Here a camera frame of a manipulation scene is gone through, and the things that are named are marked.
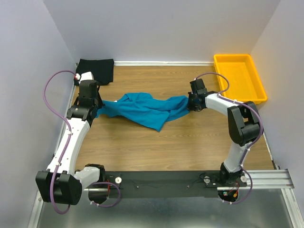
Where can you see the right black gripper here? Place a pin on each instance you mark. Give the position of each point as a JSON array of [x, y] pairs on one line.
[[190, 107]]

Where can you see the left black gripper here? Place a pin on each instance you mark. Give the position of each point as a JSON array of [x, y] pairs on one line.
[[100, 102]]

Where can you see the blue t shirt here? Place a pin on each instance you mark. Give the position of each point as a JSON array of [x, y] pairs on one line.
[[145, 110]]

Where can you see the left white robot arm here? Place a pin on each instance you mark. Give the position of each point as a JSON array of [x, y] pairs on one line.
[[59, 183]]

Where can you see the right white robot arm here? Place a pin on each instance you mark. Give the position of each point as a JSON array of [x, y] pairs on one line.
[[244, 126]]

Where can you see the folded black t shirt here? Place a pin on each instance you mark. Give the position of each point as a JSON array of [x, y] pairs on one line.
[[102, 70]]

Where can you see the yellow plastic bin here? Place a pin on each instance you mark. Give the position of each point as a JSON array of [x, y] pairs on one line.
[[240, 71]]

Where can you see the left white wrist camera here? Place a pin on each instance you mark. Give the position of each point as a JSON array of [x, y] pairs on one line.
[[84, 76]]

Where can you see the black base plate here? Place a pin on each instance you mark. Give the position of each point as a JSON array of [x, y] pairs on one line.
[[171, 184]]

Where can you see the aluminium frame rail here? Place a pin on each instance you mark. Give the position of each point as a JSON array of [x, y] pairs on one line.
[[260, 179]]

